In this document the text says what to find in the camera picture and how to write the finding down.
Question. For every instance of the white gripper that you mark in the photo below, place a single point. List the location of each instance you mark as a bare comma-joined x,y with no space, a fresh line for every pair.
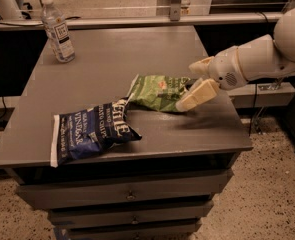
224,69

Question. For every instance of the green jalapeno chip bag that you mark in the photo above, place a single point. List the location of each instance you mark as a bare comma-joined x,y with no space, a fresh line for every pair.
157,92

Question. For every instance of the blue kettle chip bag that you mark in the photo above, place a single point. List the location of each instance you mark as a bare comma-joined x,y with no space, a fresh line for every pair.
81,134

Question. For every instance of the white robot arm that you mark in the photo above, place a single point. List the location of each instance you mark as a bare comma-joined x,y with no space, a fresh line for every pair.
269,56

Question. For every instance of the top grey drawer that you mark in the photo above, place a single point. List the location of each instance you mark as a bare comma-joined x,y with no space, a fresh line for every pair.
126,189

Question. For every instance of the grey drawer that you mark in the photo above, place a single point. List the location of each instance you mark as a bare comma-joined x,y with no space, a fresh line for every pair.
131,215
135,232
126,189

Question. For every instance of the grey drawer cabinet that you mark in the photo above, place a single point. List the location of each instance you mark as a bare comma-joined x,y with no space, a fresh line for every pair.
105,169

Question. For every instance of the middle grey drawer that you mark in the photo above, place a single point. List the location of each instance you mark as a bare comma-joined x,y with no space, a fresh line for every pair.
131,215

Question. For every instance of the clear plastic water bottle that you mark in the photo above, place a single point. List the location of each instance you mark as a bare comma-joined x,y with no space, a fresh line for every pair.
57,31

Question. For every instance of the bottom grey drawer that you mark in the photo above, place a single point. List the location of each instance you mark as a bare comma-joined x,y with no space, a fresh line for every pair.
135,232

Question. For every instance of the grey metal rail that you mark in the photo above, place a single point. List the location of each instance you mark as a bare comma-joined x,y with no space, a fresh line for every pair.
161,21

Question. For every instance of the metal vertical bracket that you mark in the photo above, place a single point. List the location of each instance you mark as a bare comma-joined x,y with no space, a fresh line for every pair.
175,10

